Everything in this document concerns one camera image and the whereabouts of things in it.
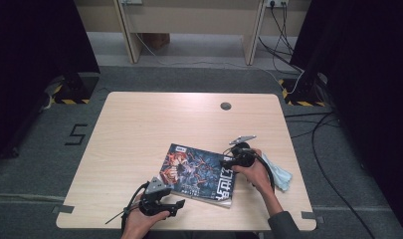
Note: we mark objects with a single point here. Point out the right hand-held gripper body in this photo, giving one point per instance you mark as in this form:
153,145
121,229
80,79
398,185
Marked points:
243,156

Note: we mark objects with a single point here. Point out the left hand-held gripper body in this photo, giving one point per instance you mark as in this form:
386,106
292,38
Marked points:
154,202

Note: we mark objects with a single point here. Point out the dark blue illustrated magazine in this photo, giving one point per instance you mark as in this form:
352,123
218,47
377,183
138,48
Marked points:
195,172

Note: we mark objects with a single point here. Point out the light blue cleaning cloth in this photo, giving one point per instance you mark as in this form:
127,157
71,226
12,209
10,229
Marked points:
280,174

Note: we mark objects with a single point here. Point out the person's right hand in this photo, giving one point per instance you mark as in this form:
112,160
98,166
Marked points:
258,177

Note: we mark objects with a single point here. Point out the person's left hand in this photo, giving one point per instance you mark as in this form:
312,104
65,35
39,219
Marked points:
137,225

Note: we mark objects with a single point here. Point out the stand base with striped tape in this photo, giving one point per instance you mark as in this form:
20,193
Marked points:
74,88
303,91

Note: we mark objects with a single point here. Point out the grey tape piece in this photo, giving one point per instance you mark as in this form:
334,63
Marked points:
63,209
311,216

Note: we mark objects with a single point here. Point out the brown cardboard box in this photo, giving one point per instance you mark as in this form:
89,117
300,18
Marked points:
157,40

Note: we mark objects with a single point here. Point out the black curtain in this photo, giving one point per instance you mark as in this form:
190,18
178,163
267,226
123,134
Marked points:
371,66
30,49

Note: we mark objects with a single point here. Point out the white wall socket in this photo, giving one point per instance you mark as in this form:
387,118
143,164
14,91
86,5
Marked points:
277,2

